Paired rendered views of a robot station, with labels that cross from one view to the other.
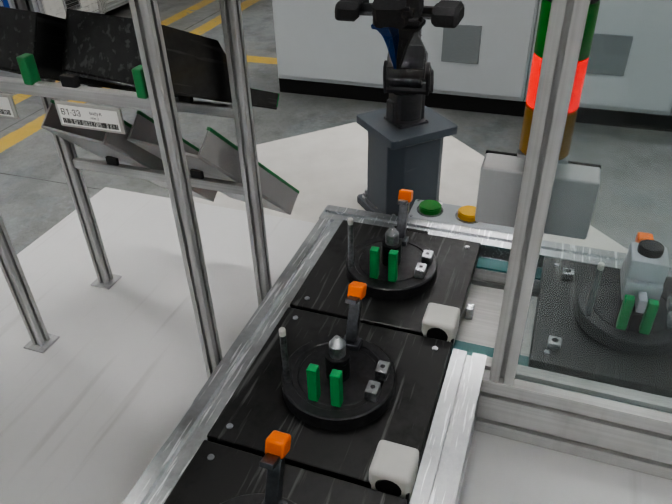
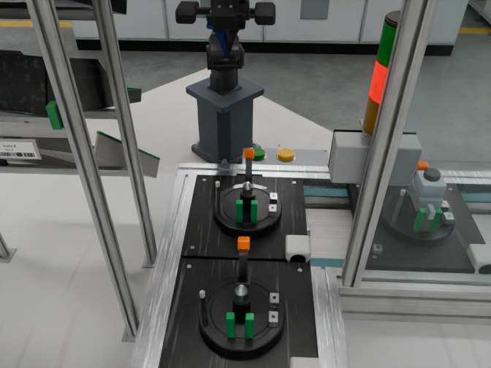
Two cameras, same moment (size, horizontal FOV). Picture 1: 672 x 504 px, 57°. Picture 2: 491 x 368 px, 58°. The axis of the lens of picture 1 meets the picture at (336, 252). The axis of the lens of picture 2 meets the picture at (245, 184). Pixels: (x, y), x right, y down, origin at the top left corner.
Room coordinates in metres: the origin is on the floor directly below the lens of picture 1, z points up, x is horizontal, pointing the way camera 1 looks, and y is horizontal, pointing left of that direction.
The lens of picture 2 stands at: (0.14, 0.13, 1.60)
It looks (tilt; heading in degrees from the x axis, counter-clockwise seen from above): 40 degrees down; 342
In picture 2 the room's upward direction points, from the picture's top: straight up
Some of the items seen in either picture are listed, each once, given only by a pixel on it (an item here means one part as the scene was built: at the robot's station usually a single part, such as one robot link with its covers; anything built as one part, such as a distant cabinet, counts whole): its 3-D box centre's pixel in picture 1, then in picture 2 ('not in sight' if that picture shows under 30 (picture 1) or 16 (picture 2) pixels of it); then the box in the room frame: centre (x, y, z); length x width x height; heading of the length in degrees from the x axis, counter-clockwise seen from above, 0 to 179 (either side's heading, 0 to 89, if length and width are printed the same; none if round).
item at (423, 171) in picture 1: (404, 166); (226, 121); (1.13, -0.14, 0.96); 0.15 x 0.15 x 0.20; 25
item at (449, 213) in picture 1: (467, 230); (285, 166); (0.93, -0.24, 0.93); 0.21 x 0.07 x 0.06; 69
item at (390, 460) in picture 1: (337, 361); (241, 301); (0.54, 0.00, 1.01); 0.24 x 0.24 x 0.13; 69
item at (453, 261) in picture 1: (391, 249); (247, 197); (0.76, -0.08, 1.01); 0.24 x 0.24 x 0.13; 69
